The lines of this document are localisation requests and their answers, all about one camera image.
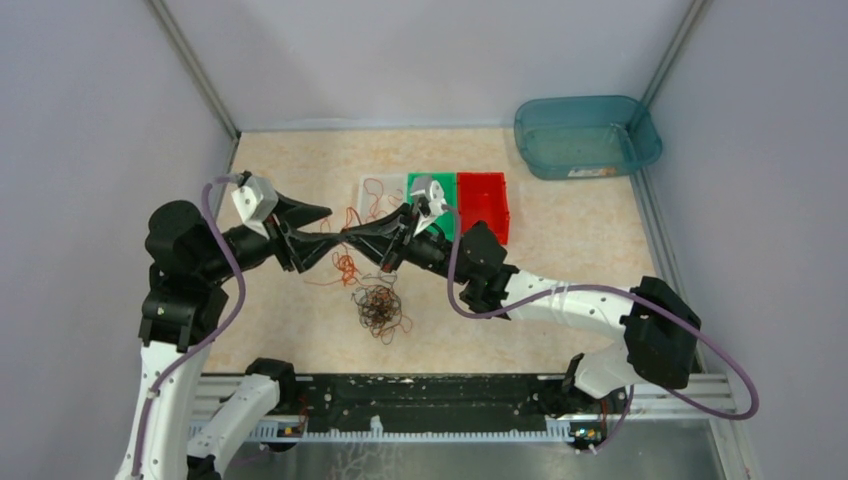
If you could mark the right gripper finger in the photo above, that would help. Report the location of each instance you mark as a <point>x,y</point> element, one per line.
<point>379,248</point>
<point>401,221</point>

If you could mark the green plastic bin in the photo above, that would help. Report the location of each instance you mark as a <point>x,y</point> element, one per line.
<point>444,224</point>

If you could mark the teal translucent tub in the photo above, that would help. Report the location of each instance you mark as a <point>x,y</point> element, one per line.
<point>585,137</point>

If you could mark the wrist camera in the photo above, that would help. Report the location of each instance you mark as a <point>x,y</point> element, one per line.
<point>428,196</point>
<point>254,199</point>

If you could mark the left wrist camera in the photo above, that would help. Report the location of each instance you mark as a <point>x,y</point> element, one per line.
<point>254,199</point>

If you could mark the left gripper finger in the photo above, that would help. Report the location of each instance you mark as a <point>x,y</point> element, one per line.
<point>297,214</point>
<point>309,248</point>

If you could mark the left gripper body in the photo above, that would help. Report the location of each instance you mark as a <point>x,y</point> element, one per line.
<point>279,242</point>

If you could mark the white plastic bin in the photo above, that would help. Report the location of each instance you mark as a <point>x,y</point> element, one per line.
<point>378,195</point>

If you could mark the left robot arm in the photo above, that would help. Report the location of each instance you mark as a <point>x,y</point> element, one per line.
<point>185,311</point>

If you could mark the red plastic bin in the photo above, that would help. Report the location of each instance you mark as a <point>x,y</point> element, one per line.
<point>482,196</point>

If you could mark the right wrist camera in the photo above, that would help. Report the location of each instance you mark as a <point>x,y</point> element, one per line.
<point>428,196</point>

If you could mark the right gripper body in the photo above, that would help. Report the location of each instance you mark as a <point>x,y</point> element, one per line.
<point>427,250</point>

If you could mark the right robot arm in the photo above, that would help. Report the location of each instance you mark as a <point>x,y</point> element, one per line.
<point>651,329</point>

